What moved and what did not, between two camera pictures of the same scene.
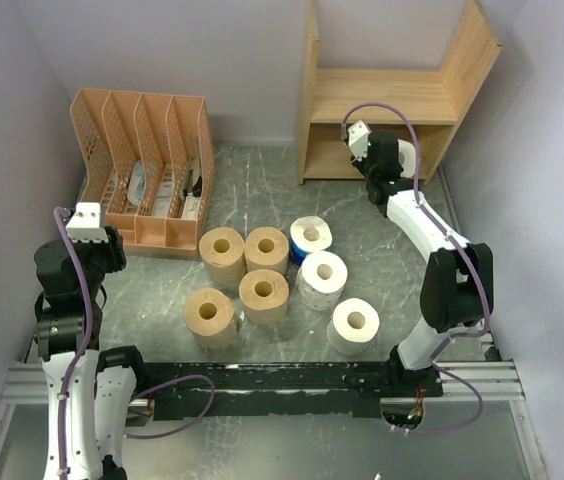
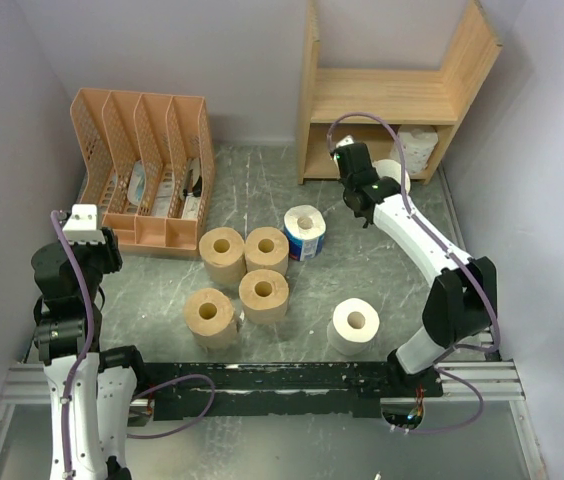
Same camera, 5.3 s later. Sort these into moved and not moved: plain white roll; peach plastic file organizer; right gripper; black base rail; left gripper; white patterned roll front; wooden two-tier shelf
Moved: white patterned roll front; right gripper
Not moved: peach plastic file organizer; plain white roll; left gripper; wooden two-tier shelf; black base rail
